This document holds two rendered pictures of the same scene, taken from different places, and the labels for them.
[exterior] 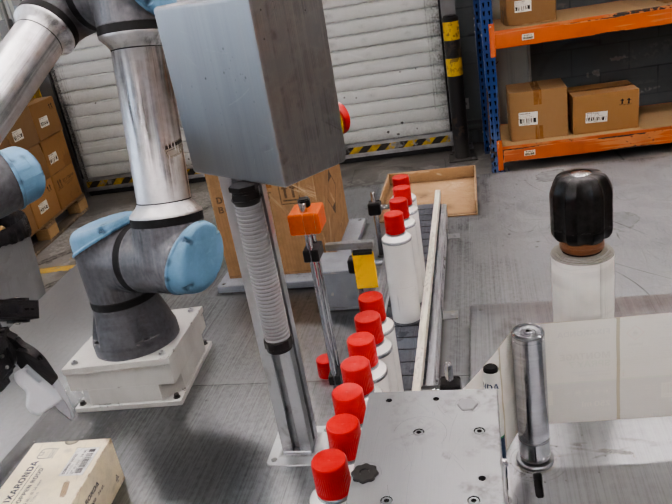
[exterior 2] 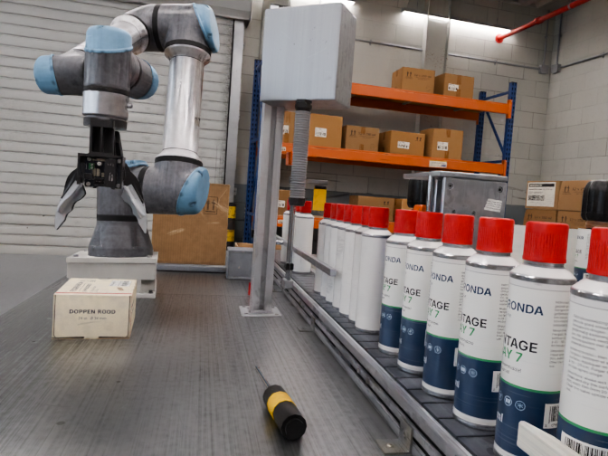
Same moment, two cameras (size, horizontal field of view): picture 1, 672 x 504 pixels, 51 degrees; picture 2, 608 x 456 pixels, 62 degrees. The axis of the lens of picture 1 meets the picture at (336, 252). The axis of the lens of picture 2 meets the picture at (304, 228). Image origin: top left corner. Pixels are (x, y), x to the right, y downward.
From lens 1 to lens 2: 68 cm
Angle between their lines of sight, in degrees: 31
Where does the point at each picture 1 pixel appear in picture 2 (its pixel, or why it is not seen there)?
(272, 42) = (344, 28)
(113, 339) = (116, 240)
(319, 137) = (346, 87)
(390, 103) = not seen: hidden behind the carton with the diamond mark
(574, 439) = not seen: hidden behind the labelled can
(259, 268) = (303, 147)
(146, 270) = (166, 187)
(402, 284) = (306, 244)
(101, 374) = (98, 265)
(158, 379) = (143, 275)
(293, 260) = (201, 254)
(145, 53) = (196, 62)
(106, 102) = not seen: outside the picture
